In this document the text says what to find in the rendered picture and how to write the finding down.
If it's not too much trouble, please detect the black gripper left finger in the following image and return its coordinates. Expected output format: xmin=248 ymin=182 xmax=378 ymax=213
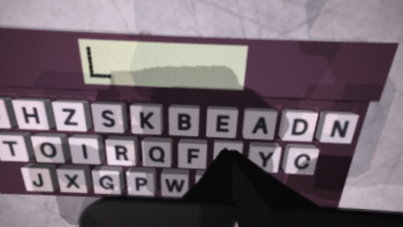
xmin=79 ymin=149 xmax=237 ymax=227

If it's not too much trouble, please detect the dark purple keyboard panel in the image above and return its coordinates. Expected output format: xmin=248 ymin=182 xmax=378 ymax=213
xmin=0 ymin=27 xmax=399 ymax=207

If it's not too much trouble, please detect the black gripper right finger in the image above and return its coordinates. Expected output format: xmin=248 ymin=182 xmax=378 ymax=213
xmin=229 ymin=149 xmax=403 ymax=227

